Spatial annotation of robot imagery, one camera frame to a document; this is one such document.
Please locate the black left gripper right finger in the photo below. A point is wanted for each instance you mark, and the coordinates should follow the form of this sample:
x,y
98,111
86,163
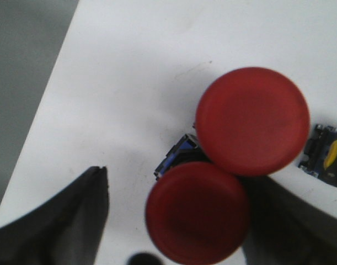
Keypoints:
x,y
284,229

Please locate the red mushroom button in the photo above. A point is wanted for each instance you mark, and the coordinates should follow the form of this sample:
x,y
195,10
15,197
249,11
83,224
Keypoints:
x,y
195,213
252,121

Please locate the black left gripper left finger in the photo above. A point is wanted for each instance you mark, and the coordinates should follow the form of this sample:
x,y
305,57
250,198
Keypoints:
x,y
66,229

